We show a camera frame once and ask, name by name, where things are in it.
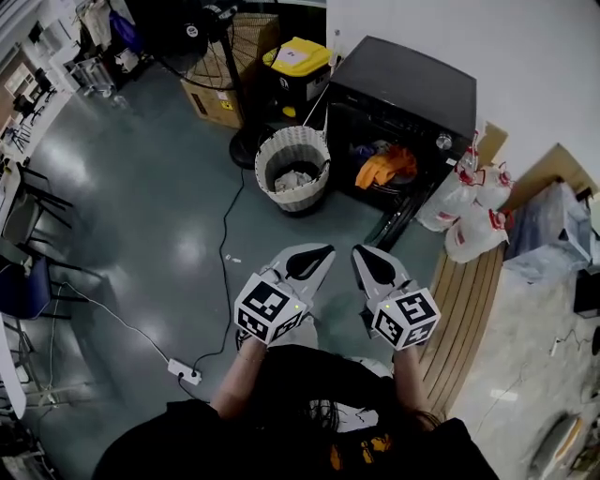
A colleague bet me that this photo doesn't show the blue bag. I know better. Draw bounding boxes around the blue bag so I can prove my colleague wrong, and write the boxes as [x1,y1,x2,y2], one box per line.
[108,8,143,53]

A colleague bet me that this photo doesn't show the wooden slat panel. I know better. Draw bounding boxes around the wooden slat panel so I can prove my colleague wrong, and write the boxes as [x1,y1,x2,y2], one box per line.
[419,243,505,418]

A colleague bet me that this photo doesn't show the white flat mop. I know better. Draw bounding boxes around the white flat mop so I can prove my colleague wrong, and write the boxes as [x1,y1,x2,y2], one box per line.
[302,88,330,138]

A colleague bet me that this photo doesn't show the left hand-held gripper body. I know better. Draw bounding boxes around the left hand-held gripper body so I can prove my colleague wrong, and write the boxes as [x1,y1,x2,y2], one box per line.
[233,264,315,347]

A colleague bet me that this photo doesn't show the blue chair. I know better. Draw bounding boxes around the blue chair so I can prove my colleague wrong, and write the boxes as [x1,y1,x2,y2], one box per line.
[0,255,90,323]

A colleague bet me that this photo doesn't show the black standing fan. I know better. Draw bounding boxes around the black standing fan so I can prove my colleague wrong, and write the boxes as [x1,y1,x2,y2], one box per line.
[157,0,287,171]

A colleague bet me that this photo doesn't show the white power cable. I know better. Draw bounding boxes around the white power cable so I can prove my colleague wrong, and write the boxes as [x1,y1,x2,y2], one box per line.
[60,280,173,365]

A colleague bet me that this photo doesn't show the white power strip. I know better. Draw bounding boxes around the white power strip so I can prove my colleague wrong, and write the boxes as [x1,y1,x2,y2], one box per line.
[167,358,203,386]

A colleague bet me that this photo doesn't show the clear plastic storage box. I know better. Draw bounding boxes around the clear plastic storage box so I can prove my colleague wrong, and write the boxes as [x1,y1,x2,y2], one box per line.
[503,182,594,282]

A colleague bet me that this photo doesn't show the person's left forearm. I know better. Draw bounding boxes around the person's left forearm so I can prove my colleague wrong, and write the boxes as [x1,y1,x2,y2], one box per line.
[210,337,267,421]

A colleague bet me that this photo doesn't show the black washing machine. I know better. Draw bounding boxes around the black washing machine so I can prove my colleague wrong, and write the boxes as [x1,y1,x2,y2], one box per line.
[324,36,478,215]

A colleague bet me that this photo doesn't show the flat cardboard sheet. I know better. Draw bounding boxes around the flat cardboard sheet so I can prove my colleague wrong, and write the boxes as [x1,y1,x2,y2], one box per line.
[475,120,510,168]

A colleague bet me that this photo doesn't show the person's right forearm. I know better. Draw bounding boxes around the person's right forearm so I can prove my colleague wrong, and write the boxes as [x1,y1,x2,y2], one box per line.
[391,346,442,423]

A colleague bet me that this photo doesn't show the orange garment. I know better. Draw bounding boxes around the orange garment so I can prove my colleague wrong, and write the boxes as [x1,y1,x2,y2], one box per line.
[354,144,418,190]

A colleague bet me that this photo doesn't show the black chair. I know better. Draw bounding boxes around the black chair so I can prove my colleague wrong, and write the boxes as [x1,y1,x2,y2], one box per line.
[0,158,75,246]

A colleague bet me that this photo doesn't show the black power cable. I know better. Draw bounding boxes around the black power cable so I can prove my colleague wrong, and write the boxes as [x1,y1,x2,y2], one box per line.
[189,166,248,376]

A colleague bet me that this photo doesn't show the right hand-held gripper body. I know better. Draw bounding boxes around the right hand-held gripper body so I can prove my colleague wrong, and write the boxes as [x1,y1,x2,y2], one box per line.
[360,279,442,352]

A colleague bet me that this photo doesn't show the black bin with yellow lid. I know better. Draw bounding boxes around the black bin with yellow lid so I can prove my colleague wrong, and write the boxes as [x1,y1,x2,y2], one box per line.
[262,36,333,118]

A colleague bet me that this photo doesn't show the person's black shirt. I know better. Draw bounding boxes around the person's black shirt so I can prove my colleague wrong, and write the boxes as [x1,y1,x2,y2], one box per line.
[91,344,501,480]

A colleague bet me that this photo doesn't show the white woven laundry basket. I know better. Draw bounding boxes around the white woven laundry basket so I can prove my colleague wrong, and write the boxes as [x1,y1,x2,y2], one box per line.
[254,125,332,213]

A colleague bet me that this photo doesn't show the brown cardboard box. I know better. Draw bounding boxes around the brown cardboard box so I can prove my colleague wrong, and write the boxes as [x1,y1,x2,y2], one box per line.
[180,13,281,130]

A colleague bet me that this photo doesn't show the light grey clothes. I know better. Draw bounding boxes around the light grey clothes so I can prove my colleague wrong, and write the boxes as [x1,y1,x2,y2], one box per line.
[274,168,314,193]

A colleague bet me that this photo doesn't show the clear water jug red handle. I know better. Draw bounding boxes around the clear water jug red handle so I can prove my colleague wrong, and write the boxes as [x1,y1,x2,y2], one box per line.
[416,171,477,233]
[472,161,515,212]
[454,130,485,175]
[443,205,512,263]

